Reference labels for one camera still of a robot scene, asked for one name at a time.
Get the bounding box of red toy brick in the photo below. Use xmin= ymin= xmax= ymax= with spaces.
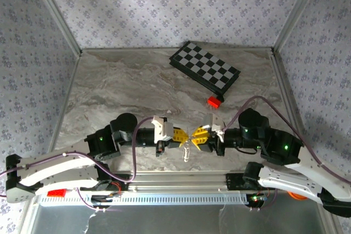
xmin=207 ymin=95 xmax=222 ymax=109
xmin=46 ymin=189 xmax=67 ymax=198

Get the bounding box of orange curved plastic piece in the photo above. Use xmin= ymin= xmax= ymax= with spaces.
xmin=287 ymin=191 xmax=308 ymax=201

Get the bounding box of small circuit board with LEDs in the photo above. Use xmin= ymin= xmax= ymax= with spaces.
xmin=248 ymin=194 xmax=267 ymax=204

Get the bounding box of folded black chessboard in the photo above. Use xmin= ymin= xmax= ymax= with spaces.
xmin=169 ymin=41 xmax=241 ymax=102

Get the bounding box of shiny metal sheet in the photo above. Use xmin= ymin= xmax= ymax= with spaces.
xmin=26 ymin=203 xmax=330 ymax=234

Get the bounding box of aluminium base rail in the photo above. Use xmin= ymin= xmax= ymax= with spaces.
xmin=111 ymin=170 xmax=247 ymax=192

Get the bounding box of thin purple cable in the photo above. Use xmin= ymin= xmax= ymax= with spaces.
xmin=251 ymin=189 xmax=278 ymax=212
xmin=77 ymin=186 xmax=106 ymax=213

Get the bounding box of aluminium side rail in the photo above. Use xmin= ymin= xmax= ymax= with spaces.
xmin=49 ymin=52 xmax=83 ymax=150
xmin=270 ymin=49 xmax=302 ymax=136

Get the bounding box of white slotted cable duct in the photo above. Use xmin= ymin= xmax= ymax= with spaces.
xmin=37 ymin=192 xmax=249 ymax=207

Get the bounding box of aluminium frame post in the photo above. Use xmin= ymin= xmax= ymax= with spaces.
xmin=27 ymin=0 xmax=83 ymax=54
xmin=273 ymin=0 xmax=329 ymax=53

